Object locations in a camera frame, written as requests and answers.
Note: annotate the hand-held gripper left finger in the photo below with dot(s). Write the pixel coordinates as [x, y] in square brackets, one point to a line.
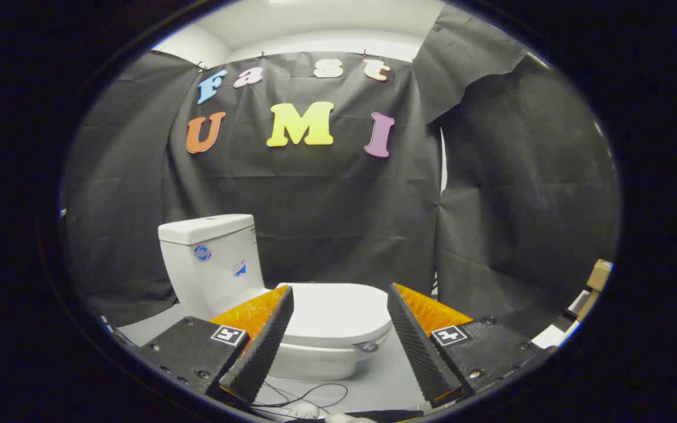
[265, 341]

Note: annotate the white toilet lid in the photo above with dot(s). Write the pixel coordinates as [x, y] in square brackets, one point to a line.
[338, 311]

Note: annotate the white panel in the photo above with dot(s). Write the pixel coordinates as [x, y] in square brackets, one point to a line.
[550, 338]

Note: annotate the black lid pull tab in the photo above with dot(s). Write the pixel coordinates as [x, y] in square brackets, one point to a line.
[367, 346]

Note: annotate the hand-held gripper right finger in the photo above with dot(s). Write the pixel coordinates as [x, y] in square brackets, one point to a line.
[415, 346]

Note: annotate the brown cardboard box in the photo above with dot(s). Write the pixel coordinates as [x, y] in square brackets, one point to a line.
[599, 275]

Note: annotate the white ceramic toilet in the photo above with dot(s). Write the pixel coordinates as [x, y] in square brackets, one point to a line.
[215, 282]

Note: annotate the black backdrop cloth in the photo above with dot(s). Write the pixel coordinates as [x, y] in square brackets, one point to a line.
[344, 205]

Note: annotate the white toilet tank cover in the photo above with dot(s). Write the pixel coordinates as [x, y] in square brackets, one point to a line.
[206, 228]

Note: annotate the small white object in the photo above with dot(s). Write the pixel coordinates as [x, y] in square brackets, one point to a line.
[302, 410]

